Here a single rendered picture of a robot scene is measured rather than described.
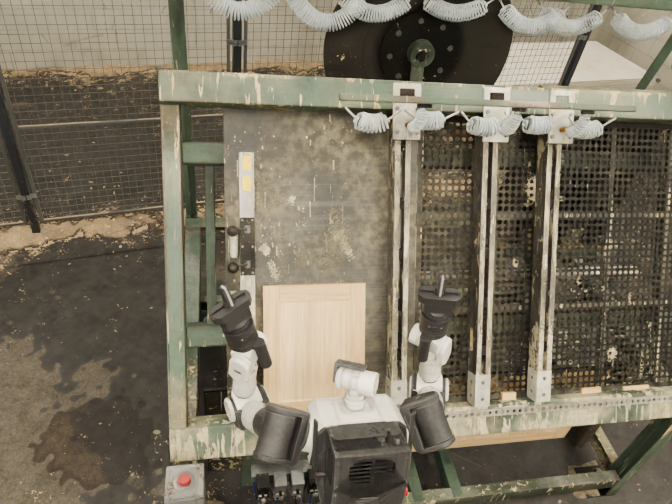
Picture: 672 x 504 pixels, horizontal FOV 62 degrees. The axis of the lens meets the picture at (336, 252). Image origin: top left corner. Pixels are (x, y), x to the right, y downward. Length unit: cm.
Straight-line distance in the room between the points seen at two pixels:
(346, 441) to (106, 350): 224
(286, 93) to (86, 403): 208
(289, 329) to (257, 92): 83
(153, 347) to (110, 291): 56
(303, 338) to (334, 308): 16
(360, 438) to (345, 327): 64
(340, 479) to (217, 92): 122
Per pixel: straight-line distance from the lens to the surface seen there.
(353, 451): 148
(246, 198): 193
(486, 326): 220
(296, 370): 207
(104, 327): 364
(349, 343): 208
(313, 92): 193
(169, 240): 194
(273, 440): 157
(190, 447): 212
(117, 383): 337
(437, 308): 163
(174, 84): 191
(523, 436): 308
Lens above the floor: 269
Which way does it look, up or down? 41 degrees down
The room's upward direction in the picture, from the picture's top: 9 degrees clockwise
